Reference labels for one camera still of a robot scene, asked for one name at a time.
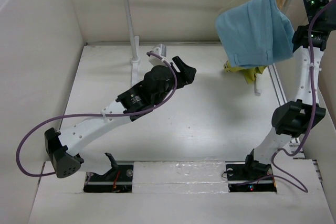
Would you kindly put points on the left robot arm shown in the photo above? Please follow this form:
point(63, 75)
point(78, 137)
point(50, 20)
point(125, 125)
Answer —
point(65, 147)

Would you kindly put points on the yellow-green garment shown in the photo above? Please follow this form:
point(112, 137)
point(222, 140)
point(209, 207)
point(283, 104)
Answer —
point(250, 74)

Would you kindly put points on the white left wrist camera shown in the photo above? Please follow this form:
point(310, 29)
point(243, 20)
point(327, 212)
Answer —
point(157, 55)

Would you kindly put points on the light blue trousers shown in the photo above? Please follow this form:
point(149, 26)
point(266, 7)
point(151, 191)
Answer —
point(255, 34)

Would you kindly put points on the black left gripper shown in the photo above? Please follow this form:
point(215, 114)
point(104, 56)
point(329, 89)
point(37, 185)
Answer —
point(182, 78)

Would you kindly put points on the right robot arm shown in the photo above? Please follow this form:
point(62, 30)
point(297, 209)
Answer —
point(299, 115)

